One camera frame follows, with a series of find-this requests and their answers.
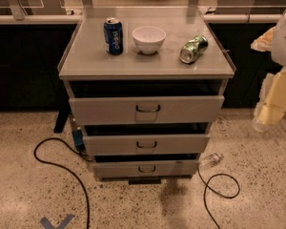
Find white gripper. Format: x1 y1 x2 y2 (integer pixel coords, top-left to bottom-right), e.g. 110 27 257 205
253 67 286 133

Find grey bottom drawer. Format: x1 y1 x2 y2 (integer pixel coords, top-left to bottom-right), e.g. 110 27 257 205
92 160 197 178

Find grey drawer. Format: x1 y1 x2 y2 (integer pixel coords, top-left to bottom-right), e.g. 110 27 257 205
92 160 197 178
70 95 224 125
83 135 210 156

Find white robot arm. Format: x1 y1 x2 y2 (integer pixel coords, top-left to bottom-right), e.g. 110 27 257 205
251 11 286 132

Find grey drawer cabinet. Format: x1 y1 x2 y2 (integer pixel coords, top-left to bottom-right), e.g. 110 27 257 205
59 7 235 180

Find grey top drawer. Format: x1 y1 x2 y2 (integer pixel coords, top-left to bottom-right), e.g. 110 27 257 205
70 95 224 125

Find grey middle drawer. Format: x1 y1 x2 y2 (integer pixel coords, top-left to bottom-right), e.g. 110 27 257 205
83 135 210 156

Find dark counter right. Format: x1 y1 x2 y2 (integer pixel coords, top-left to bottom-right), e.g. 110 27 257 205
209 23 281 108

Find dark counter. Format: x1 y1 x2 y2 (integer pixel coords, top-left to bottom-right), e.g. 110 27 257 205
209 23 281 108
0 22 77 111

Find crushed green soda can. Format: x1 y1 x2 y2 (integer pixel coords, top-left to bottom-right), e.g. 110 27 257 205
179 35 209 64

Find white bowl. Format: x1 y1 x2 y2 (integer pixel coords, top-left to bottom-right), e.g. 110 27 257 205
132 26 166 54

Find blue Pepsi can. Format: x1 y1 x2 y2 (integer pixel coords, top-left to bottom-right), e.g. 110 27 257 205
104 17 123 55

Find blue power adapter box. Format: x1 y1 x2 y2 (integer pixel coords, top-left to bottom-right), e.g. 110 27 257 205
71 129 85 152

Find dark counter left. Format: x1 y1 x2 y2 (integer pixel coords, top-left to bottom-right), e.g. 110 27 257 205
0 22 77 111

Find black cable right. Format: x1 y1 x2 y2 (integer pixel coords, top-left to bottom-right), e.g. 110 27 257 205
196 167 241 229

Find black cable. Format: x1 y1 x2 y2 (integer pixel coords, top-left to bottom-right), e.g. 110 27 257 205
196 167 241 229
33 136 93 229

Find black cable left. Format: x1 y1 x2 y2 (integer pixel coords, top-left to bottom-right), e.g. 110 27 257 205
33 136 93 229

